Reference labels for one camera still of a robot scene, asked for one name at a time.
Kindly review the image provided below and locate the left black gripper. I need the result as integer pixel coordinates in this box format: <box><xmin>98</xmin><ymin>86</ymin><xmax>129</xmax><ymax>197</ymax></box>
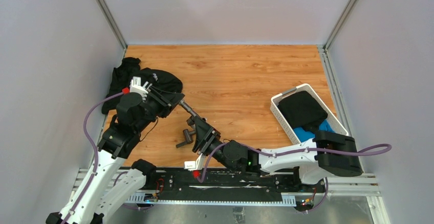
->
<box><xmin>135</xmin><ymin>85</ymin><xmax>184</xmax><ymax>133</ymax></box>

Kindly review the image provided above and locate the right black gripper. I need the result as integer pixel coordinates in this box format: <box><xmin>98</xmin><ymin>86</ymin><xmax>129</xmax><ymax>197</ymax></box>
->
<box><xmin>192</xmin><ymin>116</ymin><xmax>236</xmax><ymax>172</ymax></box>

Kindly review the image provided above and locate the grey faucet with lever handle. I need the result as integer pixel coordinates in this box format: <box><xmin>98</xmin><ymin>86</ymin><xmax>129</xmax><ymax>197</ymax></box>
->
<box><xmin>179</xmin><ymin>99</ymin><xmax>206</xmax><ymax>128</ymax></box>

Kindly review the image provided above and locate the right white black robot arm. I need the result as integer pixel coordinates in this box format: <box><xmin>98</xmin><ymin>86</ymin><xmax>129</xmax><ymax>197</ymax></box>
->
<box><xmin>184</xmin><ymin>116</ymin><xmax>363</xmax><ymax>192</ymax></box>

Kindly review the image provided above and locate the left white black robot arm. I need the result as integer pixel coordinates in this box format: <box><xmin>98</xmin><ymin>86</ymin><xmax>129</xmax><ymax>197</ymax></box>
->
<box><xmin>46</xmin><ymin>83</ymin><xmax>185</xmax><ymax>223</ymax></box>

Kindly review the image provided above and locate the black cloth with white print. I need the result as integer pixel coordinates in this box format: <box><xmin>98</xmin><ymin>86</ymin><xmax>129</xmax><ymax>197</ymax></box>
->
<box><xmin>106</xmin><ymin>57</ymin><xmax>183</xmax><ymax>98</ymax></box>

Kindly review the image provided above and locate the blue cloth in basket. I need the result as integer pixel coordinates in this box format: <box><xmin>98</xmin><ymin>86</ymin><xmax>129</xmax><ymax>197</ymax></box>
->
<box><xmin>293</xmin><ymin>119</ymin><xmax>335</xmax><ymax>142</ymax></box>

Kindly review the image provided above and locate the black cloth in basket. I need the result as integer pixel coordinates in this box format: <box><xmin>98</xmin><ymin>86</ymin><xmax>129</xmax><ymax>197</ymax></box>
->
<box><xmin>277</xmin><ymin>91</ymin><xmax>328</xmax><ymax>133</ymax></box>

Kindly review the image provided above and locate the white plastic basket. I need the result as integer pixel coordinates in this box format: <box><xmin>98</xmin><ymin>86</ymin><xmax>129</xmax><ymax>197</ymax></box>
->
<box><xmin>270</xmin><ymin>83</ymin><xmax>349</xmax><ymax>144</ymax></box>

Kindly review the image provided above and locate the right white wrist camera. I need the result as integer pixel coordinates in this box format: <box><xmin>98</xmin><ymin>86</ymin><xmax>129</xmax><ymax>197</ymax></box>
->
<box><xmin>184</xmin><ymin>153</ymin><xmax>207</xmax><ymax>172</ymax></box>

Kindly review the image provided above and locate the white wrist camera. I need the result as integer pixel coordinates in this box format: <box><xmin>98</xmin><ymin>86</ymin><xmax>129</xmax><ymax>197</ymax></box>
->
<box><xmin>184</xmin><ymin>153</ymin><xmax>207</xmax><ymax>172</ymax></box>
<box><xmin>129</xmin><ymin>76</ymin><xmax>152</xmax><ymax>102</ymax></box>

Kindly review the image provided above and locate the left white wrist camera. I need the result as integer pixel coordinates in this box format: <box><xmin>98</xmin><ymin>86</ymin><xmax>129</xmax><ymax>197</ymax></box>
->
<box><xmin>129</xmin><ymin>76</ymin><xmax>152</xmax><ymax>102</ymax></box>

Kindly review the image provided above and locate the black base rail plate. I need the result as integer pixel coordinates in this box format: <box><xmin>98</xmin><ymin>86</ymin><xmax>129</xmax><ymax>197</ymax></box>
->
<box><xmin>125</xmin><ymin>167</ymin><xmax>326</xmax><ymax>207</ymax></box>

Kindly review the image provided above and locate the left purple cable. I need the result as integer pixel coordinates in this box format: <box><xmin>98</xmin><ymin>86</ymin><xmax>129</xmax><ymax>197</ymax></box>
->
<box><xmin>59</xmin><ymin>86</ymin><xmax>131</xmax><ymax>224</ymax></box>

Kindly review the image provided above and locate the purple cable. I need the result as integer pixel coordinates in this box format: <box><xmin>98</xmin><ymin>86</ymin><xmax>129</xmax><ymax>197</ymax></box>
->
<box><xmin>192</xmin><ymin>142</ymin><xmax>393</xmax><ymax>184</ymax></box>
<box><xmin>59</xmin><ymin>86</ymin><xmax>131</xmax><ymax>224</ymax></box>

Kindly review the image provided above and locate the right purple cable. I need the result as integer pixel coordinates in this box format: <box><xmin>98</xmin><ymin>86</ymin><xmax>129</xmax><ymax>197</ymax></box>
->
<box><xmin>192</xmin><ymin>142</ymin><xmax>393</xmax><ymax>184</ymax></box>

